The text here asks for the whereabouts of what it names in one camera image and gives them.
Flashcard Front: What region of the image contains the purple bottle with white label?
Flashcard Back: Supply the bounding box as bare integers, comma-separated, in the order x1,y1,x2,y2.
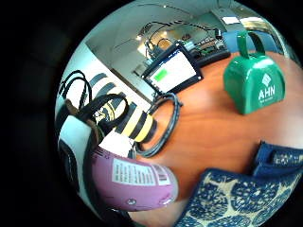
90,147,180,212

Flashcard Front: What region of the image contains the white paper tag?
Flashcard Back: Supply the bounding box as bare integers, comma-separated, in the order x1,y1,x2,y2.
98,130,137,159

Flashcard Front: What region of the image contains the the person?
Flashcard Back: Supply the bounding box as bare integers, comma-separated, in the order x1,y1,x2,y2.
62,71,158,145

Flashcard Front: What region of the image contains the black laptop with bright screen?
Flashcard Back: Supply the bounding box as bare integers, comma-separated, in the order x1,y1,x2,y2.
140,41,204,96

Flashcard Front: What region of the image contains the blue patterned woven mat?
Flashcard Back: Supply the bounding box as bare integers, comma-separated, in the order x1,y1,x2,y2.
173,167,301,227

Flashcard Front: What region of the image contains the black electronics box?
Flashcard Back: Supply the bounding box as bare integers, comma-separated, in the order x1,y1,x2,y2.
192,39,232,68

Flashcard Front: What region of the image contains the dark blue patterned pot holder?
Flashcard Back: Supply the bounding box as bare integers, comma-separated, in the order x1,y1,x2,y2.
252,141,303,178

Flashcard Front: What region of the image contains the rectangular ceiling lamp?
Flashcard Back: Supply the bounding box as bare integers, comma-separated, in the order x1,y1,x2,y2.
221,15,241,26

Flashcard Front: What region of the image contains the thin black looped cable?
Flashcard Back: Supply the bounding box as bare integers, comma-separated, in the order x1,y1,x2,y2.
58,69,93,110

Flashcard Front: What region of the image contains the black coiled cable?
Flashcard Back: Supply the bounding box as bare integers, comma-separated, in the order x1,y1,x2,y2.
135,92,184,159

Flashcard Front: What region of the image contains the green cowbell with handle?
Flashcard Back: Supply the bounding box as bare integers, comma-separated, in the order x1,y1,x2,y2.
223,29,287,115

